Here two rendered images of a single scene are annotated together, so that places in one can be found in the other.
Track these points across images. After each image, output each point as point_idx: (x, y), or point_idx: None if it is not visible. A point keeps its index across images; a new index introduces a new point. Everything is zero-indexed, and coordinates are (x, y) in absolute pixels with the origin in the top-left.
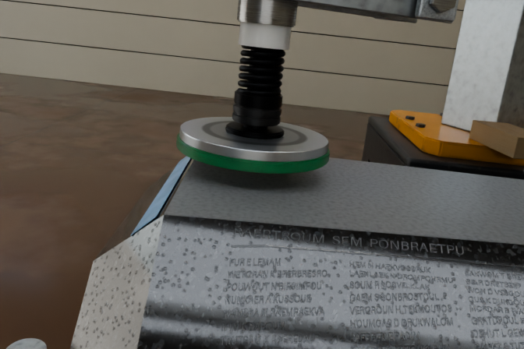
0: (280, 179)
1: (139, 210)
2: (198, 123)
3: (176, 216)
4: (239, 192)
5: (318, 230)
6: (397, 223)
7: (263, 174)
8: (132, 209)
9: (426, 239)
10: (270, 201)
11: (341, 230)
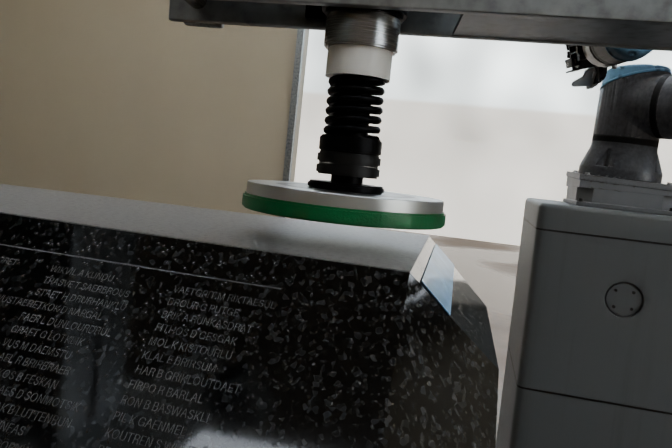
0: (309, 234)
1: (469, 301)
2: (421, 199)
3: None
4: (364, 234)
5: None
6: (238, 214)
7: (326, 238)
8: (490, 334)
9: None
10: (337, 229)
11: None
